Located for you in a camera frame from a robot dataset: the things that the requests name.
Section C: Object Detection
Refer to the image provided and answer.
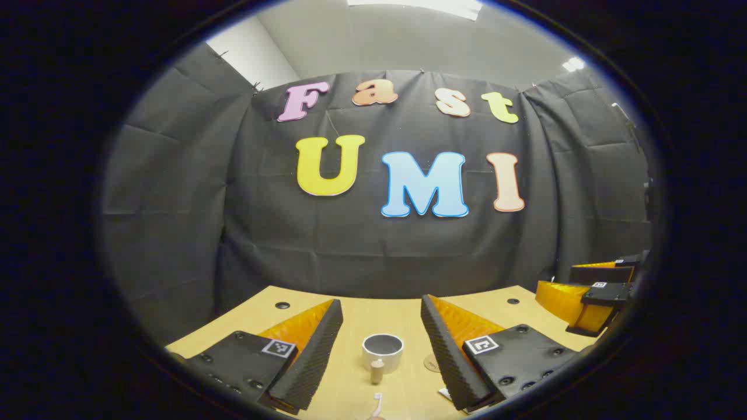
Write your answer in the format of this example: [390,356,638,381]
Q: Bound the white cup with wooden handle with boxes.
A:
[362,333,404,386]

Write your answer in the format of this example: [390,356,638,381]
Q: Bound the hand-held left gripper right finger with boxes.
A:
[420,294,590,412]

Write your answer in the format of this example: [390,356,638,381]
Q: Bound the light wooden desktop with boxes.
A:
[165,285,608,420]

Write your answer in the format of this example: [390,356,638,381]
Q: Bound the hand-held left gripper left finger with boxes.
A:
[175,299,344,417]

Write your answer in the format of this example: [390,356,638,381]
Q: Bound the black backdrop cloth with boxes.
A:
[99,41,654,346]

